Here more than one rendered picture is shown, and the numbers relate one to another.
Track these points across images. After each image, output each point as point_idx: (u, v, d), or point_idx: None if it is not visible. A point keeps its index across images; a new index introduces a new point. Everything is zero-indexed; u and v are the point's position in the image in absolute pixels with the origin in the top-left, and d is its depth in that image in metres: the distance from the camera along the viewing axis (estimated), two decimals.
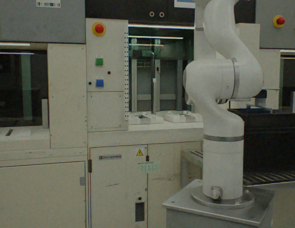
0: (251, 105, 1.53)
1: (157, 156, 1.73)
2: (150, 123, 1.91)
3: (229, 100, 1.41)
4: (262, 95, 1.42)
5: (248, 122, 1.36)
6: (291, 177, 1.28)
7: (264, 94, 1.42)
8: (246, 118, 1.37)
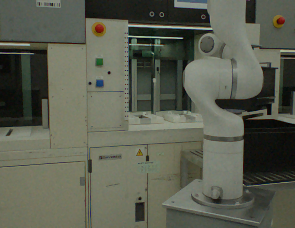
0: None
1: (157, 156, 1.73)
2: (150, 123, 1.91)
3: None
4: None
5: None
6: (291, 177, 1.28)
7: None
8: None
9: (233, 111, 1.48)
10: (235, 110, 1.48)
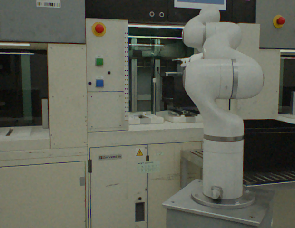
0: (175, 72, 2.03)
1: (157, 156, 1.73)
2: (150, 123, 1.91)
3: None
4: None
5: None
6: (291, 177, 1.28)
7: None
8: None
9: (188, 109, 2.00)
10: (189, 108, 2.00)
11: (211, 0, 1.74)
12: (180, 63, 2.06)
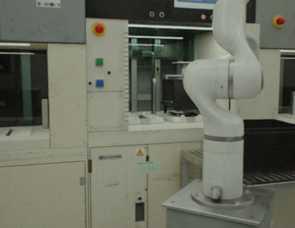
0: (175, 75, 2.03)
1: (157, 156, 1.73)
2: (150, 123, 1.91)
3: None
4: None
5: None
6: (291, 177, 1.28)
7: None
8: None
9: (188, 111, 2.00)
10: (189, 110, 2.00)
11: (211, 0, 1.74)
12: None
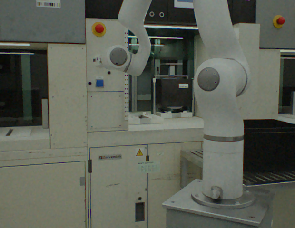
0: (162, 75, 2.23)
1: (157, 156, 1.73)
2: (150, 123, 1.91)
3: None
4: None
5: (191, 84, 2.20)
6: (291, 177, 1.28)
7: None
8: (190, 81, 2.19)
9: (174, 108, 2.21)
10: (175, 107, 2.21)
11: None
12: None
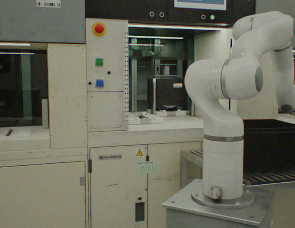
0: (158, 75, 2.33)
1: (157, 156, 1.73)
2: (150, 123, 1.91)
3: None
4: None
5: None
6: (291, 177, 1.28)
7: None
8: (183, 81, 2.29)
9: (169, 107, 2.31)
10: (170, 106, 2.31)
11: (211, 0, 1.74)
12: None
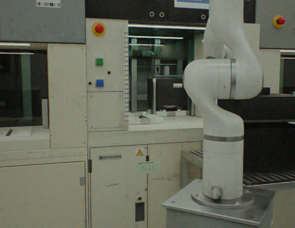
0: (158, 75, 2.33)
1: (157, 156, 1.73)
2: (150, 123, 1.91)
3: None
4: None
5: None
6: (291, 177, 1.28)
7: None
8: None
9: (169, 107, 2.31)
10: (170, 106, 2.31)
11: None
12: (263, 91, 1.45)
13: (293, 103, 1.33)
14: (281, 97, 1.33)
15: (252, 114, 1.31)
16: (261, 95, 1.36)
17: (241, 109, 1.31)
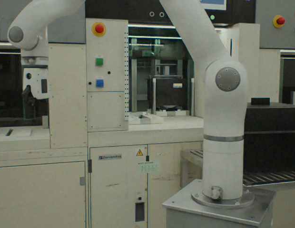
0: (158, 75, 2.33)
1: (157, 156, 1.73)
2: (150, 123, 1.91)
3: (47, 70, 1.15)
4: (45, 108, 1.18)
5: (185, 83, 2.30)
6: (291, 177, 1.28)
7: (44, 111, 1.19)
8: (183, 81, 2.29)
9: (169, 107, 2.31)
10: (170, 106, 2.31)
11: (211, 0, 1.74)
12: (31, 118, 1.08)
13: (293, 114, 1.34)
14: (281, 109, 1.33)
15: (252, 125, 1.32)
16: (261, 106, 1.37)
17: None
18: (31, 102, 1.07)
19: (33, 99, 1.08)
